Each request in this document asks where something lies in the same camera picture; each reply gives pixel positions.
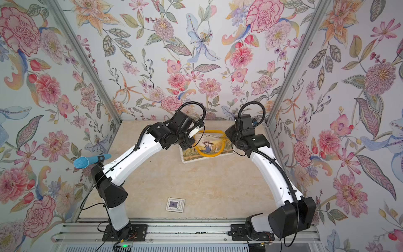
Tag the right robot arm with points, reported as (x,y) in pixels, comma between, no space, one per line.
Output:
(294,212)

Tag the aluminium corner post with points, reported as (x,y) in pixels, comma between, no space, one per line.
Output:
(318,15)
(56,11)

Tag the white canvas pouch yellow handles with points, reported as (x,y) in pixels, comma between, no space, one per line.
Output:
(210,144)

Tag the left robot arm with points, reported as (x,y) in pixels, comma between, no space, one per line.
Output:
(109,179)

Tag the small square marker card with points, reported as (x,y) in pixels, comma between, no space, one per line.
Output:
(175,205)

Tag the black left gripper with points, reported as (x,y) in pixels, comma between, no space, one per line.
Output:
(187,145)

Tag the aluminium corner post left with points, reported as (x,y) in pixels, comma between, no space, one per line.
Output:
(56,11)

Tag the aluminium corner post right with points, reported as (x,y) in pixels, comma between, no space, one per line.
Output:
(318,15)

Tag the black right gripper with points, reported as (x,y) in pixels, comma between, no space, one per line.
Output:
(230,134)

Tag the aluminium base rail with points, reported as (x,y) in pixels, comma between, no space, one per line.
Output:
(178,235)

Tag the blue foam microphone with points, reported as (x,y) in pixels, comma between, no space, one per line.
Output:
(83,162)

